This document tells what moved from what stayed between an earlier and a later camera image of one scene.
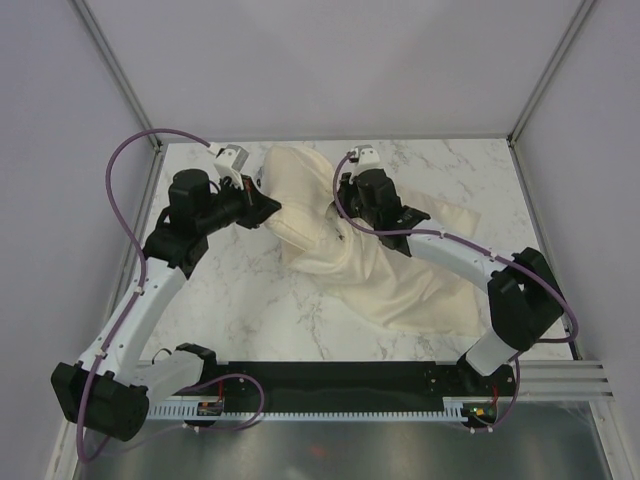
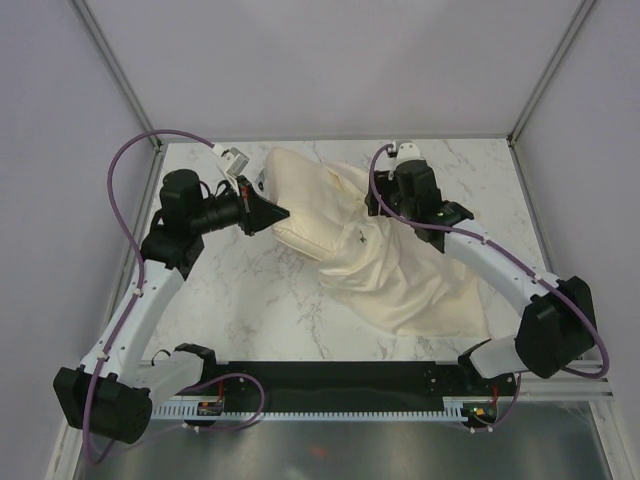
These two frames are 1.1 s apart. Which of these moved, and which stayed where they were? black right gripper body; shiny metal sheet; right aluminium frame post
Moved: black right gripper body
Stayed: right aluminium frame post; shiny metal sheet
